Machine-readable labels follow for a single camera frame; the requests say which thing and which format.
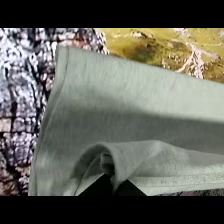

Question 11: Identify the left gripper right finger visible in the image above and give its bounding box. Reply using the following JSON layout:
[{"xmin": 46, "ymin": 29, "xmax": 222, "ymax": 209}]
[{"xmin": 114, "ymin": 179, "xmax": 148, "ymax": 197}]

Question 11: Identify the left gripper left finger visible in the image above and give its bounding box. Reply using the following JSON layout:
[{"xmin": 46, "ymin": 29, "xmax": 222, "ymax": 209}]
[{"xmin": 79, "ymin": 173, "xmax": 114, "ymax": 197}]

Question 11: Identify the pale green T-shirt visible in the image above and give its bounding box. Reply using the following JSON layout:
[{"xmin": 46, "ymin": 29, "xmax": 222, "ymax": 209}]
[{"xmin": 27, "ymin": 45, "xmax": 224, "ymax": 197}]

